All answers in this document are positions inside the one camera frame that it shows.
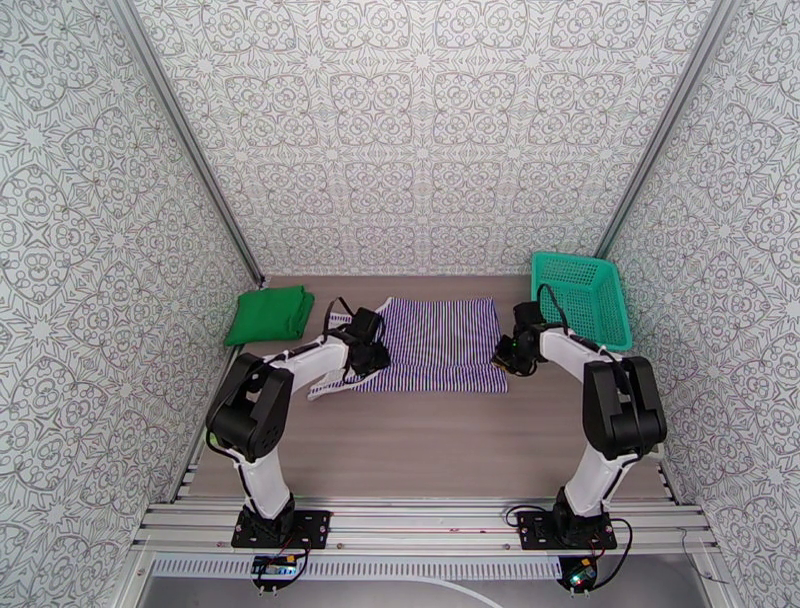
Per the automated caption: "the blue white striped tank top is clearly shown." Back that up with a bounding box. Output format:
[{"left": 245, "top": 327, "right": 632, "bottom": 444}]
[{"left": 306, "top": 297, "right": 511, "bottom": 403}]

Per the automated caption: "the green t-shirt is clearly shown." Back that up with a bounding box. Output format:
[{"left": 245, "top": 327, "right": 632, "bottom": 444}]
[{"left": 224, "top": 285, "right": 316, "bottom": 348}]

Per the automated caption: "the teal plastic basket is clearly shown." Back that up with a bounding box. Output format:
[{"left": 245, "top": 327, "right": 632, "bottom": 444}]
[{"left": 531, "top": 251, "right": 633, "bottom": 353}]

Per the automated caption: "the right green controller board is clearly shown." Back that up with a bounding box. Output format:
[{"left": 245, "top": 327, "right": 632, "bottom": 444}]
[{"left": 559, "top": 556, "right": 598, "bottom": 592}]

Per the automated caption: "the green controller board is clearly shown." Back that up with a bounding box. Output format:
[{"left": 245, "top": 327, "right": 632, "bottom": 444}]
[
  {"left": 251, "top": 552, "right": 298, "bottom": 592},
  {"left": 559, "top": 556, "right": 598, "bottom": 592}
]

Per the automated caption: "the left green controller board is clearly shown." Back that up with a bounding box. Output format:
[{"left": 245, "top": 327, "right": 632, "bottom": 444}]
[{"left": 251, "top": 552, "right": 298, "bottom": 592}]

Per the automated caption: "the aluminium rail frame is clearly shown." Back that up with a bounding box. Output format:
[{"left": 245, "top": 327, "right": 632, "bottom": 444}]
[{"left": 131, "top": 496, "right": 720, "bottom": 558}]

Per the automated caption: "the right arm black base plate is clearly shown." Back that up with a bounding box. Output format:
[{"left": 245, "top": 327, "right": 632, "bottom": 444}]
[{"left": 518, "top": 509, "right": 618, "bottom": 553}]

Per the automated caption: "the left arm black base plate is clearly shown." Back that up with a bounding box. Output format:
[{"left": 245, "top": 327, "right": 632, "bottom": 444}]
[{"left": 231, "top": 509, "right": 333, "bottom": 551}]

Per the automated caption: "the white slotted cable duct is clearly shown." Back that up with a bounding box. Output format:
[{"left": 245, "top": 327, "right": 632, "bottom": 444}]
[{"left": 152, "top": 557, "right": 564, "bottom": 579}]

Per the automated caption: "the right base black cable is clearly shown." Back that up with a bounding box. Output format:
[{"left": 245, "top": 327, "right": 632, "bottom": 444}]
[{"left": 504, "top": 506, "right": 634, "bottom": 589}]

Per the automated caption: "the right aluminium corner post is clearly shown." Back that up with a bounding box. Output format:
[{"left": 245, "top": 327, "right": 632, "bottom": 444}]
[{"left": 593, "top": 0, "right": 736, "bottom": 258}]

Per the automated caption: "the aluminium corner post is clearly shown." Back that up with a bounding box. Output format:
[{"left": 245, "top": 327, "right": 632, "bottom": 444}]
[
  {"left": 109, "top": 0, "right": 267, "bottom": 295},
  {"left": 593, "top": 0, "right": 736, "bottom": 258}
]

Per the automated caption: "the left aluminium corner post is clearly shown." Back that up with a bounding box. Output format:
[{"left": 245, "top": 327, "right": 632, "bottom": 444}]
[{"left": 109, "top": 0, "right": 267, "bottom": 295}]

